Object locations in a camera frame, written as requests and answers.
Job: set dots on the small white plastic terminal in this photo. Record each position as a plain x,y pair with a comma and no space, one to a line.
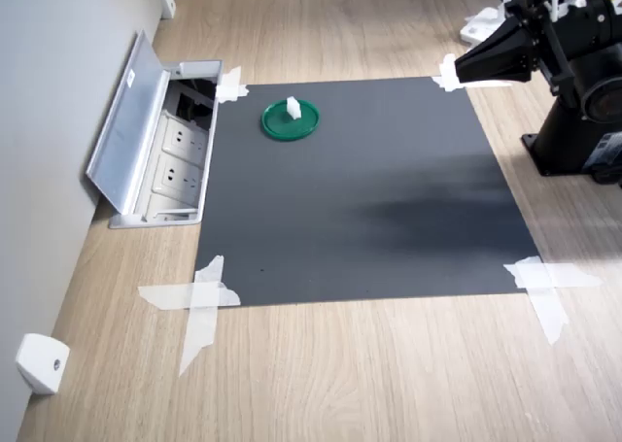
293,108

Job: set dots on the round green lid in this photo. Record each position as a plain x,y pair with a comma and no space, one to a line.
282,126

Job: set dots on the white masking tape patch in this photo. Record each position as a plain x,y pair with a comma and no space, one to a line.
544,279
447,75
201,296
231,86

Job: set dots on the dark grey mat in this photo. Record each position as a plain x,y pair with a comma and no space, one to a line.
340,194

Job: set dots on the white power socket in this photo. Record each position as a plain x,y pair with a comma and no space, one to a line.
183,138
176,177

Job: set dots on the white label sticker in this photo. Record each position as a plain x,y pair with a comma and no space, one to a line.
131,78

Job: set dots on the grey partition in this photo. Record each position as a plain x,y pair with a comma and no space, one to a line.
48,121

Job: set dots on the white camera stand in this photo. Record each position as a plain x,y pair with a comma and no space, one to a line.
478,26

